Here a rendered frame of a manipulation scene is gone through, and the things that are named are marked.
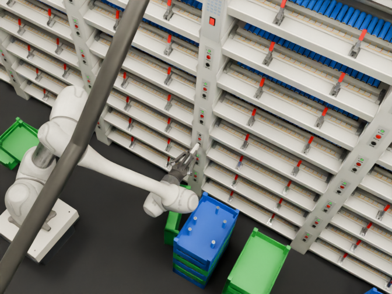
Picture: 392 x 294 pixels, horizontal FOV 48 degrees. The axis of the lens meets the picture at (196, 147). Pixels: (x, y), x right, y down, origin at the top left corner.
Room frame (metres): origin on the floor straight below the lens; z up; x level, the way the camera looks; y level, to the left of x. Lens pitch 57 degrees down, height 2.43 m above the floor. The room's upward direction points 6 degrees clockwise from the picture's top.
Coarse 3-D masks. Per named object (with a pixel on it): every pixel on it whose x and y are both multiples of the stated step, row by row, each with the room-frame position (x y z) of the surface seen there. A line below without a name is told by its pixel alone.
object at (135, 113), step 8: (112, 96) 1.54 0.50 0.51; (120, 96) 1.54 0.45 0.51; (112, 104) 1.49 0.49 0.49; (120, 104) 1.49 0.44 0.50; (136, 104) 1.49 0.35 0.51; (128, 112) 1.45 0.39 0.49; (136, 112) 1.45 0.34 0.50; (152, 112) 1.45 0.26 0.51; (144, 120) 1.41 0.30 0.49; (152, 120) 1.41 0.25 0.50; (152, 128) 1.39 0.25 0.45; (160, 128) 1.36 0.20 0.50; (184, 128) 1.36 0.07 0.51; (168, 136) 1.34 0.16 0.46; (176, 136) 1.32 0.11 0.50; (184, 136) 1.32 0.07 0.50; (184, 144) 1.29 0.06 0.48
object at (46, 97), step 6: (24, 84) 1.86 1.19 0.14; (30, 84) 1.88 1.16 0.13; (36, 84) 1.86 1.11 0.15; (24, 90) 1.83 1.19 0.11; (30, 90) 1.83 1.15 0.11; (36, 90) 1.83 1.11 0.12; (42, 90) 1.83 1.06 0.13; (48, 90) 1.82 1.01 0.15; (36, 96) 1.79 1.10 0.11; (42, 96) 1.79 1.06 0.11; (48, 96) 1.79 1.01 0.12; (54, 96) 1.79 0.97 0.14; (48, 102) 1.75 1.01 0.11
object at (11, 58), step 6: (0, 30) 1.85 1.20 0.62; (0, 36) 1.83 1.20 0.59; (6, 36) 1.87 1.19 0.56; (0, 42) 1.85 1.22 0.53; (0, 54) 1.87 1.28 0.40; (6, 54) 1.84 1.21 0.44; (12, 54) 1.86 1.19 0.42; (12, 60) 1.85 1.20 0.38; (6, 66) 1.87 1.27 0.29; (18, 78) 1.84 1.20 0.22; (24, 78) 1.88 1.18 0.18; (12, 84) 1.87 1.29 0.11; (18, 84) 1.85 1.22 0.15; (18, 90) 1.86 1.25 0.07; (24, 96) 1.84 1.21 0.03; (30, 96) 1.87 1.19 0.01
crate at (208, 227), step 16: (208, 208) 0.96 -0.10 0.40; (224, 208) 0.96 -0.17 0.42; (192, 224) 0.87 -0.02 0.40; (208, 224) 0.87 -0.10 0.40; (176, 240) 0.74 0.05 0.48; (192, 240) 0.78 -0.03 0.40; (208, 240) 0.79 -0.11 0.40; (224, 240) 0.80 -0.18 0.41; (192, 256) 0.70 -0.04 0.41; (208, 256) 0.71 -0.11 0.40
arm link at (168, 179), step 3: (168, 174) 1.02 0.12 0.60; (165, 177) 1.00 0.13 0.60; (168, 177) 1.00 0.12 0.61; (171, 177) 1.00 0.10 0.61; (174, 177) 1.01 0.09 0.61; (162, 180) 0.99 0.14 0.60; (165, 180) 0.99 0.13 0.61; (168, 180) 0.99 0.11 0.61; (171, 180) 0.99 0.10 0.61; (174, 180) 0.99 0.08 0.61; (177, 180) 1.00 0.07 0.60; (168, 183) 0.97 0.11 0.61; (171, 183) 0.97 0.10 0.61; (174, 183) 0.98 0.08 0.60; (177, 183) 0.99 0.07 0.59
